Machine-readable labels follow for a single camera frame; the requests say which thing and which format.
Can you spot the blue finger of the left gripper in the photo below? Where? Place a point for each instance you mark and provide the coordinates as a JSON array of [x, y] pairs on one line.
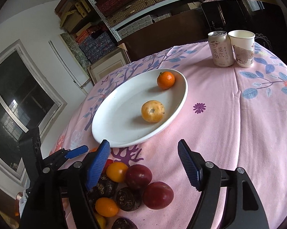
[[76, 152]]

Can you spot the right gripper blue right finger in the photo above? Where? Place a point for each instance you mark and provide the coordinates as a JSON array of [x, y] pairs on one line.
[[192, 163]]

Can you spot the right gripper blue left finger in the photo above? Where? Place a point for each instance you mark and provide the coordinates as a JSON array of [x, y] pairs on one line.
[[96, 162]]

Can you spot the small red cherry tomato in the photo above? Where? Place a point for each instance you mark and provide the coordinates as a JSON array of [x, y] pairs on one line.
[[108, 162]]

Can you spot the dark red plum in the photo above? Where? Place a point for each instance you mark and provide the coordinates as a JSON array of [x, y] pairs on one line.
[[138, 176], [158, 195]]

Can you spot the pale yellow orange fruit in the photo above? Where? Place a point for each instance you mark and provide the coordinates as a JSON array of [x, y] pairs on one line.
[[152, 111]]

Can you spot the orange tangerine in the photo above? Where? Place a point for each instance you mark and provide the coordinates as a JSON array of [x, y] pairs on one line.
[[94, 149], [165, 80]]

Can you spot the person's left hand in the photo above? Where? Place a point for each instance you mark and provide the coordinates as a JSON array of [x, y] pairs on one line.
[[20, 202]]

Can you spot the white oval plate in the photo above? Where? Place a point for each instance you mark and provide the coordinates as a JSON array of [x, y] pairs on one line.
[[118, 119]]

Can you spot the pink deer print tablecloth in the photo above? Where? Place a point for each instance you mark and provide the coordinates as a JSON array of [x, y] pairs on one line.
[[232, 116]]

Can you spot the white framed window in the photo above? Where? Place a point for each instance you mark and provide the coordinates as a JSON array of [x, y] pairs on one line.
[[27, 101]]

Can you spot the framed picture leaning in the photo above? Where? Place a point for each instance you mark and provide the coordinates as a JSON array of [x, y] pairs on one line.
[[110, 62]]

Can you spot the stack of blue patterned boxes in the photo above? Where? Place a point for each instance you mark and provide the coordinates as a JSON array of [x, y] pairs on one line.
[[96, 48]]

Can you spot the pear drink can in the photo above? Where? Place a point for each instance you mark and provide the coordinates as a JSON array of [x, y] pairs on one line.
[[221, 48]]

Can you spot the white paper cup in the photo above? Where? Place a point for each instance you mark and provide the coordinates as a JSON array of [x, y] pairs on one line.
[[243, 46]]

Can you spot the white metal shelving unit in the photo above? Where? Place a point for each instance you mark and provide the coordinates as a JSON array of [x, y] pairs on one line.
[[157, 2]]

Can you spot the dark wooden board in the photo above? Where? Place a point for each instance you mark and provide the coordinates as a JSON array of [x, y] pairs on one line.
[[185, 28]]

